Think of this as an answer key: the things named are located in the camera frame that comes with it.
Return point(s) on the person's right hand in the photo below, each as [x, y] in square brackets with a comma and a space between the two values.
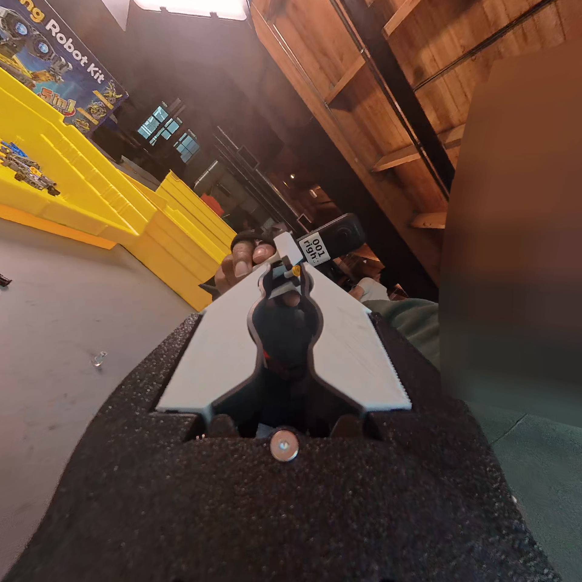
[241, 266]

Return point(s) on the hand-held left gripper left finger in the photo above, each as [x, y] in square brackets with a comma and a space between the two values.
[213, 354]

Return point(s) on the blue kit box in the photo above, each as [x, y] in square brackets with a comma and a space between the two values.
[59, 59]

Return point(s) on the pile of grey lego parts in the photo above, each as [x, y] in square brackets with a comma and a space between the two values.
[27, 172]

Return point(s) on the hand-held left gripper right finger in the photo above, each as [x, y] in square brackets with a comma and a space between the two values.
[359, 354]

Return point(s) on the person's right forearm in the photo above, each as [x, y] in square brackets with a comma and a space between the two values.
[409, 318]

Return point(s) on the pile of small lego pins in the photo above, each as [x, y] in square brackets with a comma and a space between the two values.
[3, 279]

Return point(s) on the clear stud with grey pin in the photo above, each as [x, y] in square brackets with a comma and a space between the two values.
[98, 359]

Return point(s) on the orange stud with grey pin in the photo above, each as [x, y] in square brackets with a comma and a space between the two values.
[296, 271]

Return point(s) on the yellow storage bin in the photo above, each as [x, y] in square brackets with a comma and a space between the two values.
[68, 182]
[191, 236]

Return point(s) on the ceiling light panel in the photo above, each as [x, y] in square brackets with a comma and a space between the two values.
[191, 7]

